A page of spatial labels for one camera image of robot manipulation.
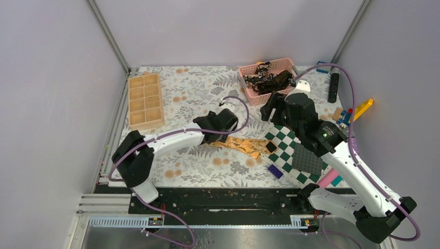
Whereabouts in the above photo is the yellow patterned tie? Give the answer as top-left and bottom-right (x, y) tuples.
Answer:
(210, 136), (279, 159)

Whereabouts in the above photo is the wooden compartment tray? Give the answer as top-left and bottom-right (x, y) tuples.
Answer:
(128, 74), (165, 131)

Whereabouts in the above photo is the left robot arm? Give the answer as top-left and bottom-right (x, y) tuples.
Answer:
(112, 108), (239, 213)

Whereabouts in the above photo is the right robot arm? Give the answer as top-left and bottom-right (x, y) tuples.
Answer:
(260, 92), (417, 244)

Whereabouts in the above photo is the black floral tie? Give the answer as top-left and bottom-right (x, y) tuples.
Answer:
(243, 62), (294, 95)

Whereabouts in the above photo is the pink plastic basket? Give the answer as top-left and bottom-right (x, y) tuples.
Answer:
(238, 58), (311, 106)

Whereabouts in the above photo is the colourful lego brick pile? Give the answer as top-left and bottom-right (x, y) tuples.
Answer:
(332, 108), (353, 129)

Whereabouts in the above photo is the floral table cloth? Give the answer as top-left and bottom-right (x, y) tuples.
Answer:
(108, 65), (351, 189)

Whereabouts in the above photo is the dark grey lego plate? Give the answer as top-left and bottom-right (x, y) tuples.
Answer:
(292, 144), (323, 176)

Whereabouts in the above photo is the green white chessboard mat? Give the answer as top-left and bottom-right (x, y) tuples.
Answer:
(258, 125), (331, 188)

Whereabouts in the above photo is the blue white lego brick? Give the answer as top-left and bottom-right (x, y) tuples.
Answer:
(315, 61), (332, 74)

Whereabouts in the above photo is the purple glitter tube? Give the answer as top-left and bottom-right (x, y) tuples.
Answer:
(350, 136), (360, 155)

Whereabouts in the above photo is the purple lego brick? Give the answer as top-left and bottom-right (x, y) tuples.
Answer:
(268, 165), (283, 179)

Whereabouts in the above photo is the pink marker pen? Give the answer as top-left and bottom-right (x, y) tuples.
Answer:
(317, 168), (339, 188)

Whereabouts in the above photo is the teal small block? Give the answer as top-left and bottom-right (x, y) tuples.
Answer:
(331, 175), (343, 187)

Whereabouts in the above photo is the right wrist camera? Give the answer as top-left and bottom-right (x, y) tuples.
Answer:
(291, 79), (311, 94)

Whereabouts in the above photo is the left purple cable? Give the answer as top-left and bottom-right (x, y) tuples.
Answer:
(108, 96), (250, 249)

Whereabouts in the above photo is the purple cable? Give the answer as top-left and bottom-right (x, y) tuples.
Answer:
(108, 96), (250, 249)
(294, 63), (421, 249)

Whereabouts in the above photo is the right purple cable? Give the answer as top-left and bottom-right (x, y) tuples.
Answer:
(294, 63), (421, 249)

